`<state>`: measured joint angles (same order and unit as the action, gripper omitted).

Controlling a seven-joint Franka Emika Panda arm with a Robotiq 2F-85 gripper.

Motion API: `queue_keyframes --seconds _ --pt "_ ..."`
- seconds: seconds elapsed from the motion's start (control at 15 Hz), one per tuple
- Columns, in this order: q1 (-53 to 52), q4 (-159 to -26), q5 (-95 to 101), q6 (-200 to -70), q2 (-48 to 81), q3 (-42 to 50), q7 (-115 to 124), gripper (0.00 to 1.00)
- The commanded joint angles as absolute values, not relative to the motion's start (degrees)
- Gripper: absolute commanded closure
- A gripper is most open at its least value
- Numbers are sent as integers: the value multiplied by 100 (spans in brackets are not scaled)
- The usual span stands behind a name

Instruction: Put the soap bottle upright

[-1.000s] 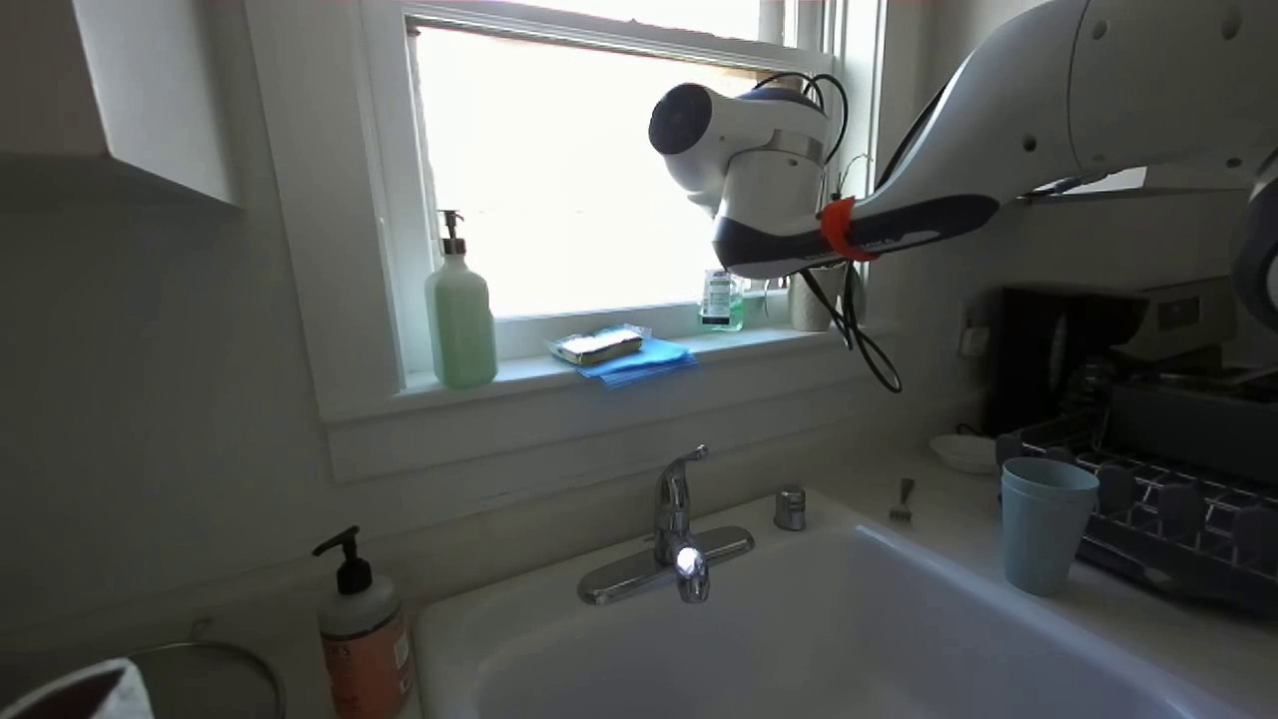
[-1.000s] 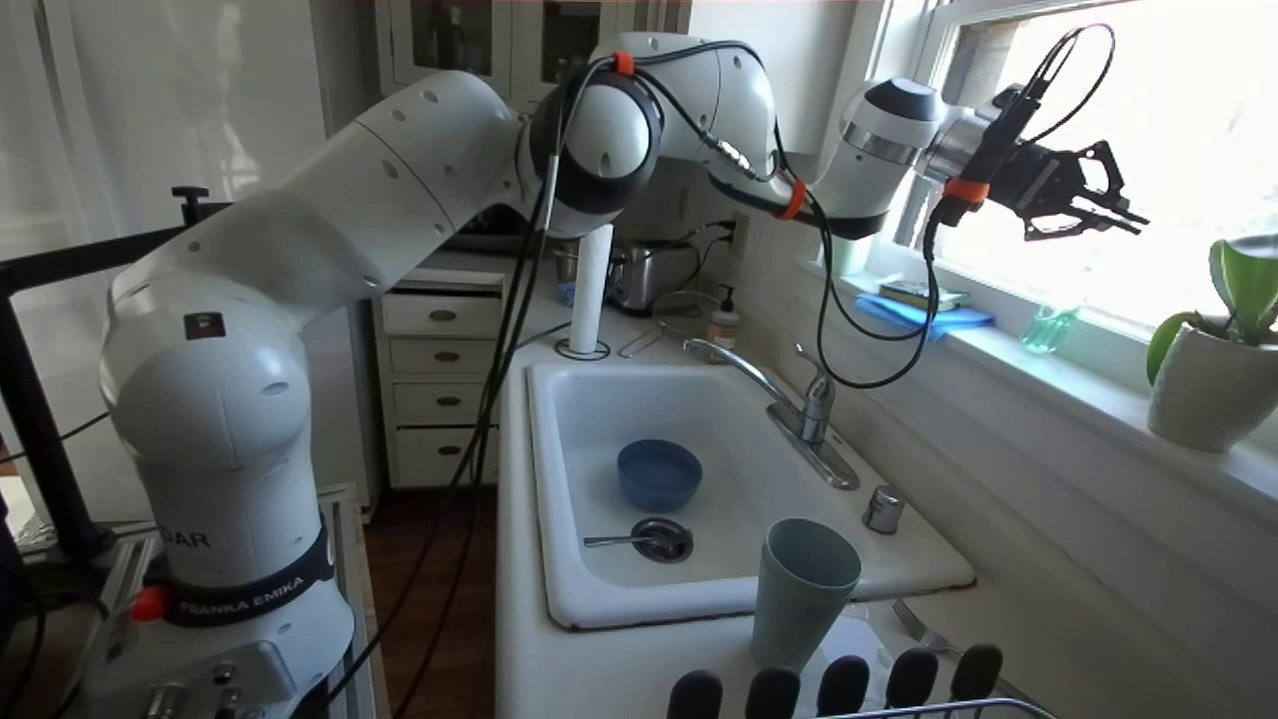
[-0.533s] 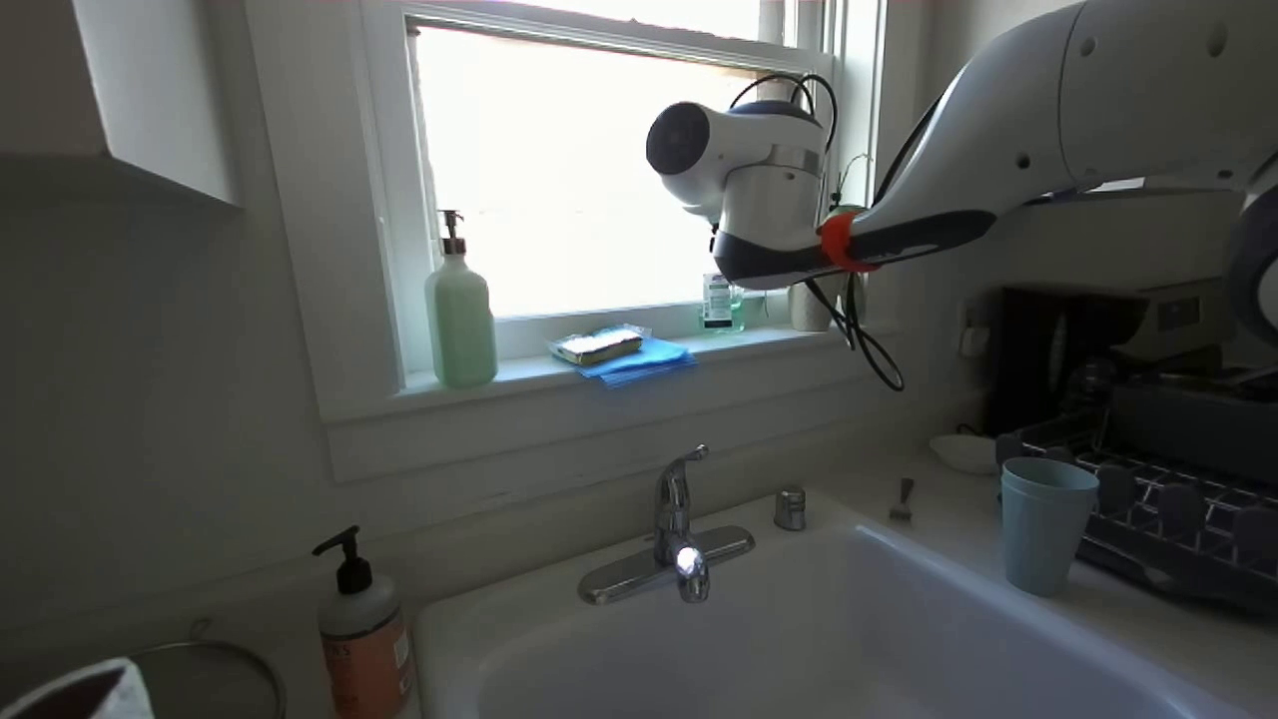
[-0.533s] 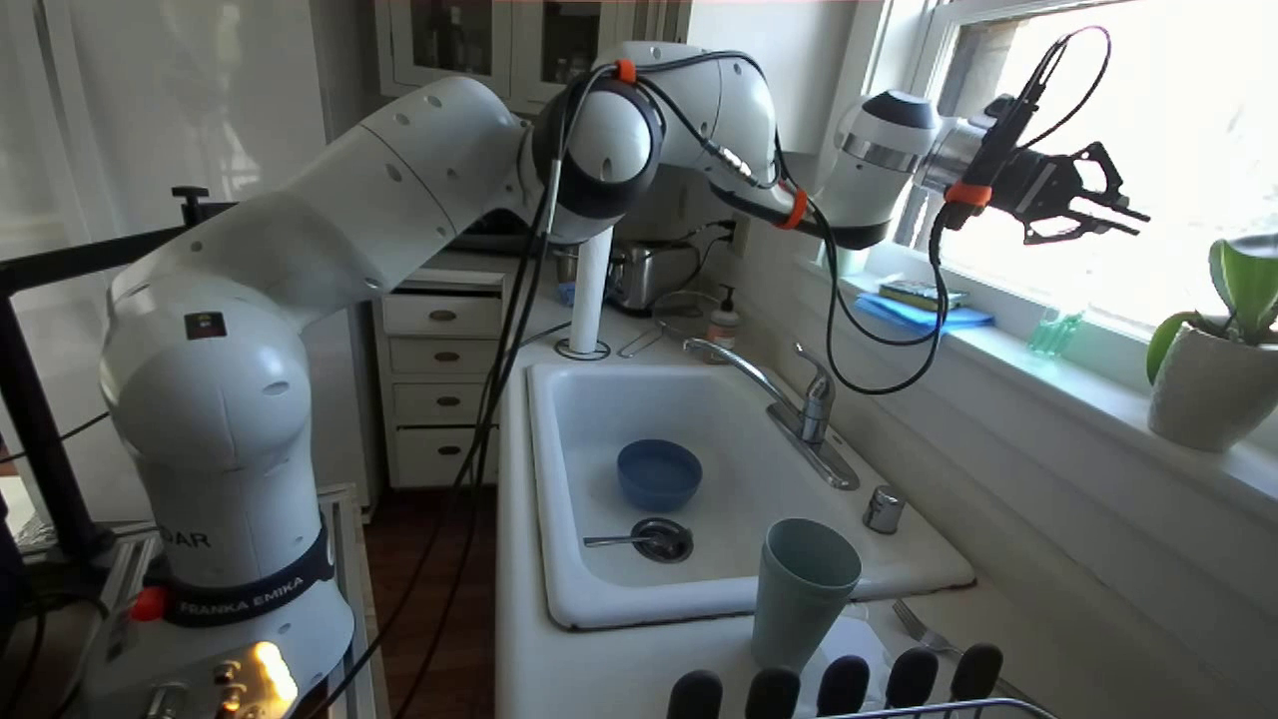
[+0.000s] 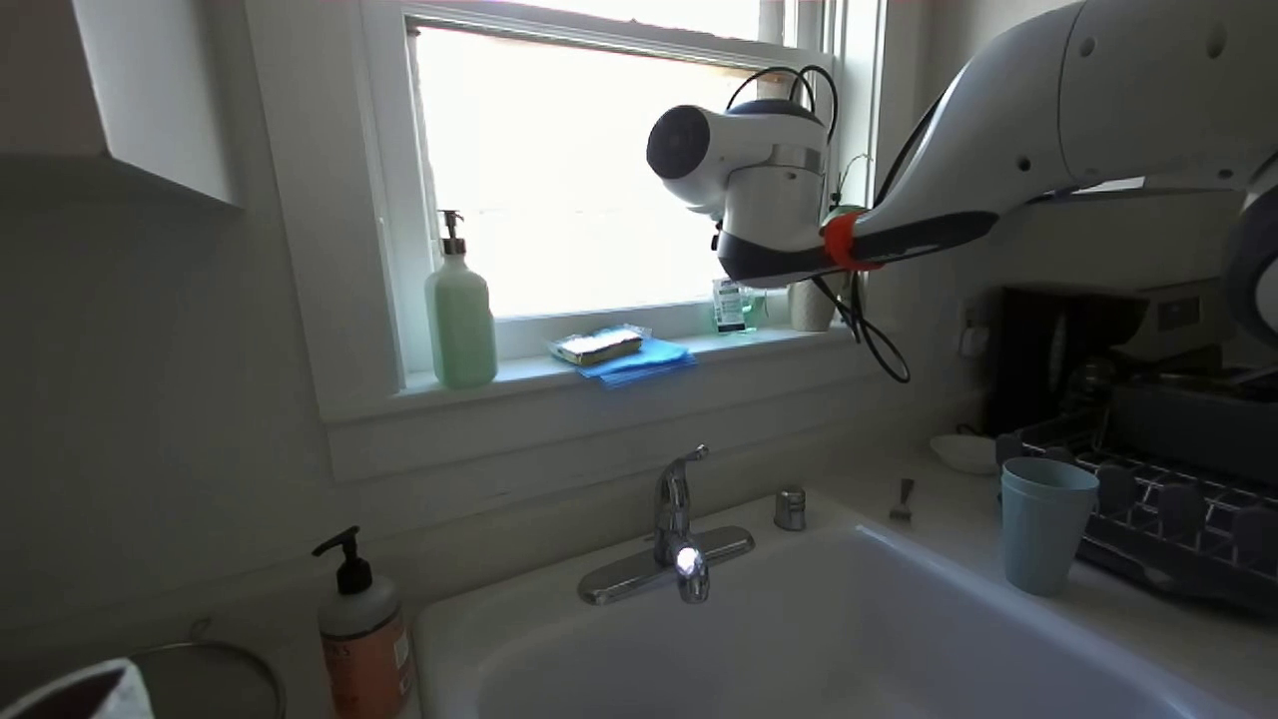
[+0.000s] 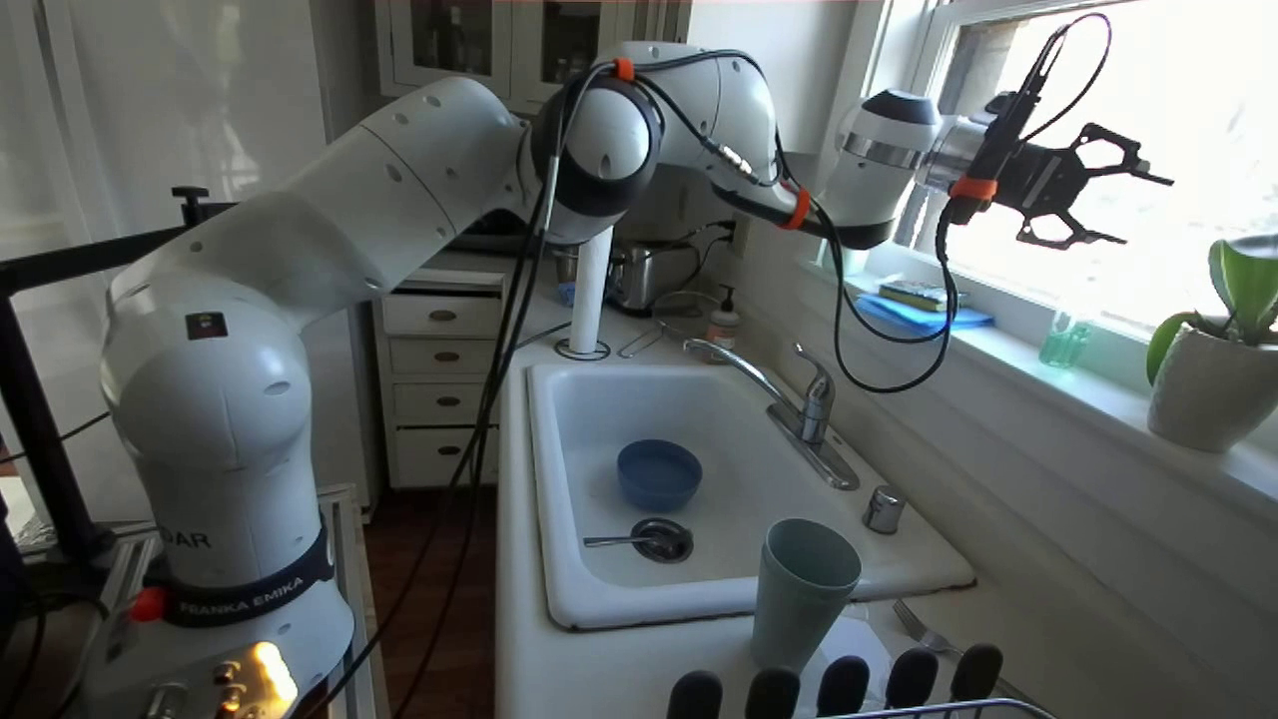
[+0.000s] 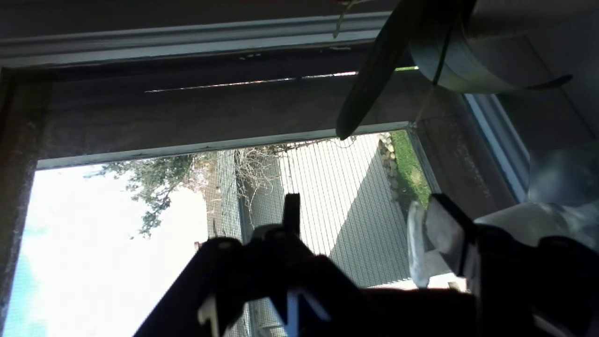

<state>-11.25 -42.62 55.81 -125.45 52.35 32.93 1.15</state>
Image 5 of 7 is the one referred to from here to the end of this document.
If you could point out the white kitchen sink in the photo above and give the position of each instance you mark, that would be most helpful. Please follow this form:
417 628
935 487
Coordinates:
826 640

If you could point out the small white dish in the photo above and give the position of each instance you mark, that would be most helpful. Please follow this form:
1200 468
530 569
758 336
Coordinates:
965 452

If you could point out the white wall cabinet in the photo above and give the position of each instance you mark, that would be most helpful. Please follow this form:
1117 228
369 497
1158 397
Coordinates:
147 95

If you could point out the white window frame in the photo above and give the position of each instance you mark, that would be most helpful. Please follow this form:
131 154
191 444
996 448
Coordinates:
386 203

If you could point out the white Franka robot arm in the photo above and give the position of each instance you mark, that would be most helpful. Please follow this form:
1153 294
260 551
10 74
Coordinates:
1039 121

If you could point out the blue sponge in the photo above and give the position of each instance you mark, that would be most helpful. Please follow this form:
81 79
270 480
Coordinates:
642 360

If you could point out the grey sponge stack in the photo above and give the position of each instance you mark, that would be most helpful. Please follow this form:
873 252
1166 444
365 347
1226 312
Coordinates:
598 347

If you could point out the black coffee maker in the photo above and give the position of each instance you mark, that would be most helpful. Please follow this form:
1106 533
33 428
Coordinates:
1051 352

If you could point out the tall green pump soap bottle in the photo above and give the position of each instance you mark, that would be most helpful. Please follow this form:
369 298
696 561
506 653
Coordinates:
461 326

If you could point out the orange soap bottle black pump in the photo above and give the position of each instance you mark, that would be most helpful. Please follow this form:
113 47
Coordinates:
362 640

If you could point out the pale blue plastic cup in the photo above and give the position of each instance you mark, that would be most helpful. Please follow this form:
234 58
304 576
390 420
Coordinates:
1045 523

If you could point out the chrome sink faucet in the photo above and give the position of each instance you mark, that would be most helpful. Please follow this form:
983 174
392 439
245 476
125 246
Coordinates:
672 533

